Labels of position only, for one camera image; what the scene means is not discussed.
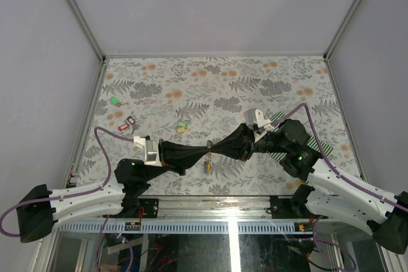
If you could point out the black tag key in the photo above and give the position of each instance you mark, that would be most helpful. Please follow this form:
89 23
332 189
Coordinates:
132 122

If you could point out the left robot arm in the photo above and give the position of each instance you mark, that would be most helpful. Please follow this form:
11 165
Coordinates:
43 210

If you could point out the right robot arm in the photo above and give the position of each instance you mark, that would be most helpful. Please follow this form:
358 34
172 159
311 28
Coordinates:
327 190

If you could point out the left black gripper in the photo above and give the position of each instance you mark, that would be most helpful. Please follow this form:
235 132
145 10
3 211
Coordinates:
187 156

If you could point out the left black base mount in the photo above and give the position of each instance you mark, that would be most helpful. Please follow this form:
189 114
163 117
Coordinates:
140 208

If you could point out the aluminium front rail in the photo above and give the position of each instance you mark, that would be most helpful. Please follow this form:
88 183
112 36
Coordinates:
210 206

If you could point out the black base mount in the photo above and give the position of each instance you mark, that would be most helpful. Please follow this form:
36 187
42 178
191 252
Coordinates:
282 207
140 208

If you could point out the light green tag key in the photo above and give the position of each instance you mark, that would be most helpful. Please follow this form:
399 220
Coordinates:
182 123

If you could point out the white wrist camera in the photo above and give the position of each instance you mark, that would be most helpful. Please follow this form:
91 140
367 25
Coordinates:
255 120
150 148

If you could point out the blue slotted cable duct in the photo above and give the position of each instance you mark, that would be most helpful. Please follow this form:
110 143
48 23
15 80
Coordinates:
169 227

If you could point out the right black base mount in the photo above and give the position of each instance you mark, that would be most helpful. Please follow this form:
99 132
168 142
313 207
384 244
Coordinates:
282 207

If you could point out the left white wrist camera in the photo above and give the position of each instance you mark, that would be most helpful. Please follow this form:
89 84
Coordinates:
150 148

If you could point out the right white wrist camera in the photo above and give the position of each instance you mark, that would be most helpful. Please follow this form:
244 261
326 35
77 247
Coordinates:
255 120

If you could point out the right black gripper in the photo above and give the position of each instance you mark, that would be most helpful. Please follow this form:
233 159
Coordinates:
240 144

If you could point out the red tag key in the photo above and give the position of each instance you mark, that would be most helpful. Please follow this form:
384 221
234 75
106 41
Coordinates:
123 127

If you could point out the yellow tag key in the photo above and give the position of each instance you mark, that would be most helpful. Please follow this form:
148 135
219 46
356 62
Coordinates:
181 130

